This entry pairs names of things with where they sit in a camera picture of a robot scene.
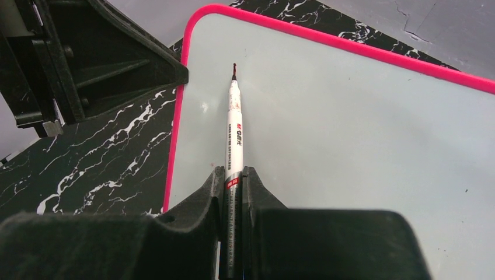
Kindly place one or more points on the pink framed whiteboard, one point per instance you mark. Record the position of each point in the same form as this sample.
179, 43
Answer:
330, 123

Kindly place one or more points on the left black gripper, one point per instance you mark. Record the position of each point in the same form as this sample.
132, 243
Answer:
96, 59

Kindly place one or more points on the white marker pen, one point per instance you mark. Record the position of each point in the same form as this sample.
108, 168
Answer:
231, 247

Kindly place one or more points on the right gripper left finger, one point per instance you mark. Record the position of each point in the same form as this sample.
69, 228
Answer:
178, 244

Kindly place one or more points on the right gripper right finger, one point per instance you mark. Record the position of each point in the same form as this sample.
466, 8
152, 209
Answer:
288, 243

